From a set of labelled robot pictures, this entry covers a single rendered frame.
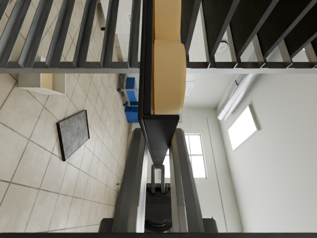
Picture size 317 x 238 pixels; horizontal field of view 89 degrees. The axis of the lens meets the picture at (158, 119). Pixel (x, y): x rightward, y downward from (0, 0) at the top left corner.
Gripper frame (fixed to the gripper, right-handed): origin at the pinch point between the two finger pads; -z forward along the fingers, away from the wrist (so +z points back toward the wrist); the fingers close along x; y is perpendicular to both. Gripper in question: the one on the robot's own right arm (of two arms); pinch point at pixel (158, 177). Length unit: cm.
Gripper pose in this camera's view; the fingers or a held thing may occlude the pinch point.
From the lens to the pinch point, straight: 41.5
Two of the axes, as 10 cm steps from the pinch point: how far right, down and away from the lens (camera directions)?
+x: 10.0, 0.0, 0.0
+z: 0.0, 9.8, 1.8
